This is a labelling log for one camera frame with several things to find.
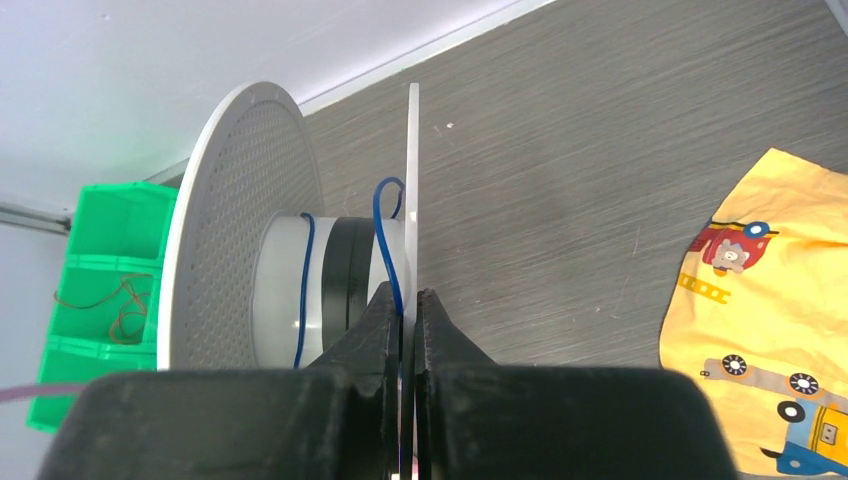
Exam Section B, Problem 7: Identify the blue cable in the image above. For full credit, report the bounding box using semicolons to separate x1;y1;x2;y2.
293;176;407;370

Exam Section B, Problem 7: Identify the green plastic divided bin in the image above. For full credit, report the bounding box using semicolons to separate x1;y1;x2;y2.
26;182;177;433

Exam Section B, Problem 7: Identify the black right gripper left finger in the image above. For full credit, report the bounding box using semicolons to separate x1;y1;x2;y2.
38;284;401;479

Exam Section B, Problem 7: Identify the red cable in bin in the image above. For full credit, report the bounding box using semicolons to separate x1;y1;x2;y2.
52;273;155;346

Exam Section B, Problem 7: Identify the white perforated cable spool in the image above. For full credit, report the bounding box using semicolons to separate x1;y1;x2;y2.
156;82;419;479

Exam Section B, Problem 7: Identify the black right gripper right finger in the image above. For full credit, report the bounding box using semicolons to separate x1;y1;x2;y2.
414;289;737;479

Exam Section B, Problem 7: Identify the yellow printed cloth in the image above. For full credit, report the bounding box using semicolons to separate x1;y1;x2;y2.
659;149;847;476

